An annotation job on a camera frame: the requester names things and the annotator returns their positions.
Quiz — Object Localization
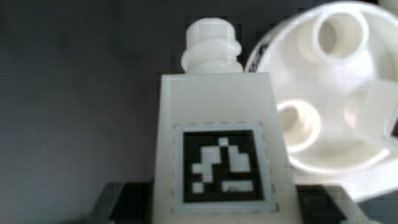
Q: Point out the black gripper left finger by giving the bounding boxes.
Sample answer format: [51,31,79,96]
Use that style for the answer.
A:
[86,182,152,224]

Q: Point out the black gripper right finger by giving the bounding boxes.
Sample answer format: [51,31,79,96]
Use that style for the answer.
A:
[296,185,371,224]

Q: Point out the white U-shaped barrier frame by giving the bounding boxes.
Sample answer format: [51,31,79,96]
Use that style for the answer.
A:
[337,160,398,202]

